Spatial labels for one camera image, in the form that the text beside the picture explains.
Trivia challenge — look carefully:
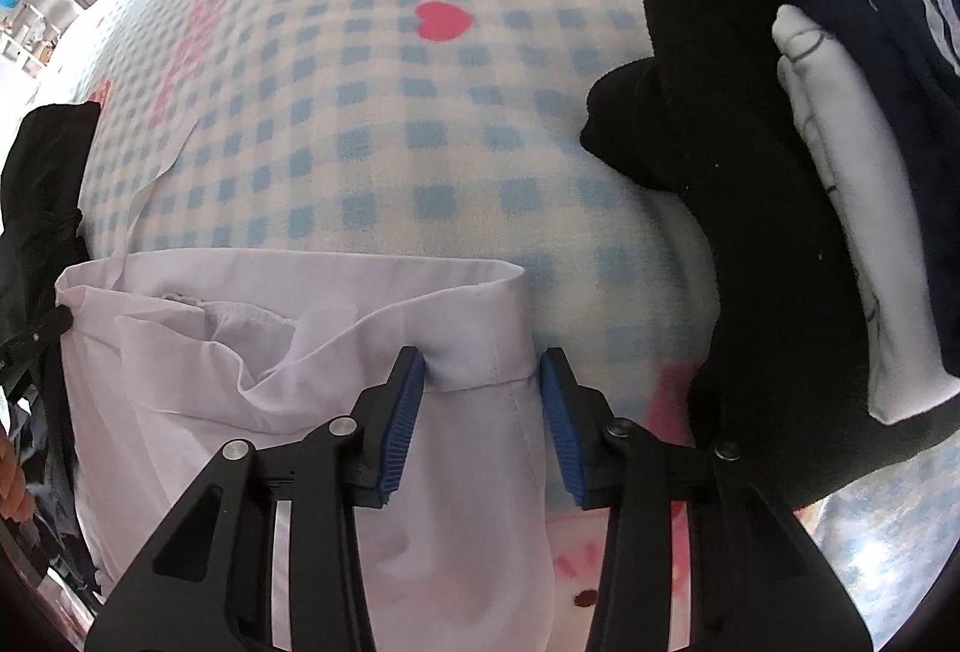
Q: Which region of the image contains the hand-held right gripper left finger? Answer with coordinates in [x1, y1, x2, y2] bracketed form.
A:
[84, 346, 427, 652]

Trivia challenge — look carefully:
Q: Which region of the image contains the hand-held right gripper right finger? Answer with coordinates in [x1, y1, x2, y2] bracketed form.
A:
[538, 348, 875, 652]

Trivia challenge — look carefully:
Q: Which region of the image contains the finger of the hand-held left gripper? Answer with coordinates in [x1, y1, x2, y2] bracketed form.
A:
[0, 305, 74, 369]

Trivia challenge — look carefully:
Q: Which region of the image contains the pale shirt with navy trim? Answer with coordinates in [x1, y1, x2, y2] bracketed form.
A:
[56, 115, 560, 652]

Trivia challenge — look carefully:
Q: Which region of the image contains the black jacket with white stripe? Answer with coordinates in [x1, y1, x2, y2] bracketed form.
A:
[0, 103, 102, 323]

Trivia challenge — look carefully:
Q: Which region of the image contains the black folded garment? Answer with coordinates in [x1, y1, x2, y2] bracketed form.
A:
[579, 0, 960, 510]

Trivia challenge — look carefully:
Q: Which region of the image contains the white shelf rack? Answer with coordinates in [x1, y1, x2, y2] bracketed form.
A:
[0, 0, 68, 75]

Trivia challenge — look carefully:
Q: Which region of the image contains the printed checkered blanket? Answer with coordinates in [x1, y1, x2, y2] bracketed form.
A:
[0, 0, 960, 652]

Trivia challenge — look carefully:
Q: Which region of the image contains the white printed folded garment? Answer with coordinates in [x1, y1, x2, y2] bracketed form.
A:
[772, 5, 960, 424]

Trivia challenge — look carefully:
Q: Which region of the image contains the checkered printed pillow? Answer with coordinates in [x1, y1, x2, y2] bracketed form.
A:
[795, 442, 960, 652]

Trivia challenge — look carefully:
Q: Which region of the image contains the navy striped folded garment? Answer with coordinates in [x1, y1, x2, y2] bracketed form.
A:
[778, 0, 960, 353]

